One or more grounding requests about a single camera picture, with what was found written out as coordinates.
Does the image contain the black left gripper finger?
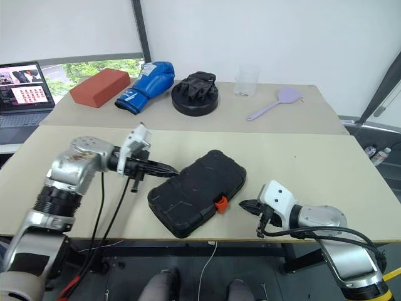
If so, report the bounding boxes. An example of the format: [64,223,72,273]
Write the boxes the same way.
[146,169,180,179]
[148,160,177,173]

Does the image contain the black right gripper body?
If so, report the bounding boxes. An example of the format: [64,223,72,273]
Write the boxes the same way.
[256,202,283,239]

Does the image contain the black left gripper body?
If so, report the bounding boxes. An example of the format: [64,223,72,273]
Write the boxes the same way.
[125,149,152,194]

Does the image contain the black tool case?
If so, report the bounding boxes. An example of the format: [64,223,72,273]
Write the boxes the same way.
[147,149,248,240]

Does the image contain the black round disc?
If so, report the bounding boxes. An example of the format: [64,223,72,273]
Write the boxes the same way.
[170,82,221,118]

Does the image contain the grey rounded shape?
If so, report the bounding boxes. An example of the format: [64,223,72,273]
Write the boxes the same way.
[226,278,261,301]
[137,267,181,301]

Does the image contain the blue boxing glove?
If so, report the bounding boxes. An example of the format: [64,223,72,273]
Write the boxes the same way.
[114,61,175,115]

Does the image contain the black fabric glove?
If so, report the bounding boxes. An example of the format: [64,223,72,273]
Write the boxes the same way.
[179,71,218,102]

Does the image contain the red foam brick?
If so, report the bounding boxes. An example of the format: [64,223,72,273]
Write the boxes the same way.
[69,68,132,109]

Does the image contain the purple silicone spatula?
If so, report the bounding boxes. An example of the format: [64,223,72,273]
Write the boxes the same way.
[246,87,306,122]

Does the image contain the clear plastic cup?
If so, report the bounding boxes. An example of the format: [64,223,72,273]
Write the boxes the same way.
[233,63,261,97]

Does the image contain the plastic bottle red label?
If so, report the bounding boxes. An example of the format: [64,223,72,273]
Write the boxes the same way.
[372,147,393,167]

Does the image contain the open laptop computer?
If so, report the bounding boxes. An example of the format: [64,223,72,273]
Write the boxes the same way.
[0,61,57,155]

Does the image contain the black diagonal metal strut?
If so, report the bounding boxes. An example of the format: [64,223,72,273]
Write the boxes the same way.
[359,49,401,125]

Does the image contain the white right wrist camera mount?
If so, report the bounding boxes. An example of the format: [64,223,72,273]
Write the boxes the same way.
[256,179,299,227]

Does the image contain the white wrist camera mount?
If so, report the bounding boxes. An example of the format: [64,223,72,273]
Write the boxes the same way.
[256,179,299,227]
[117,122,153,177]

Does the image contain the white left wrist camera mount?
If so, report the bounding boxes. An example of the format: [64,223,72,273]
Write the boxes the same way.
[117,122,153,177]

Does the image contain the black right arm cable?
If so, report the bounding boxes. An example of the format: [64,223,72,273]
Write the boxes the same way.
[261,213,387,272]

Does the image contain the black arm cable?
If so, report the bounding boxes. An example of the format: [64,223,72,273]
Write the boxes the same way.
[89,171,106,253]
[261,213,387,272]
[58,177,132,300]

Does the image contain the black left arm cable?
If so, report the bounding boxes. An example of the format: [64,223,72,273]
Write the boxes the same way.
[89,171,106,253]
[58,177,132,300]

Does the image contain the black metal table frame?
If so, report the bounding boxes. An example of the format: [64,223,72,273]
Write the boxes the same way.
[70,240,328,277]

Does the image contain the white hanging cable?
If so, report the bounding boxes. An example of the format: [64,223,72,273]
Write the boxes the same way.
[197,240,219,301]

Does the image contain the grey window frame post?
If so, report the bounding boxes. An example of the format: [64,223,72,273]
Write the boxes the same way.
[130,0,153,66]

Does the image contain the grey blind pull cord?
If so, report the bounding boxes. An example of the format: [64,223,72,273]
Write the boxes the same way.
[372,83,401,119]

